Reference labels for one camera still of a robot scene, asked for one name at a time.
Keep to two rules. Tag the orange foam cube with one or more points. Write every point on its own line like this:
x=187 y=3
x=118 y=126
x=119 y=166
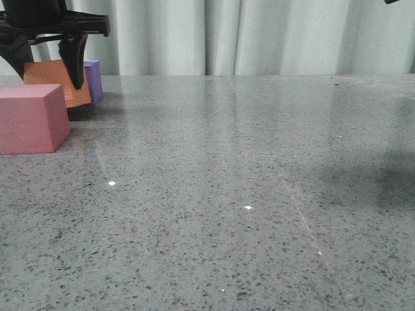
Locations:
x=55 y=72

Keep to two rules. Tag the purple foam cube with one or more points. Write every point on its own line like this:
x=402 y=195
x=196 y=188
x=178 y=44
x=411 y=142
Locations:
x=93 y=73

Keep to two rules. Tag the pink foam cube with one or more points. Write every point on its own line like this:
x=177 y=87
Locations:
x=33 y=118

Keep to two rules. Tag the grey-green curtain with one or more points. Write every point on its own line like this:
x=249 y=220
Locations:
x=252 y=37

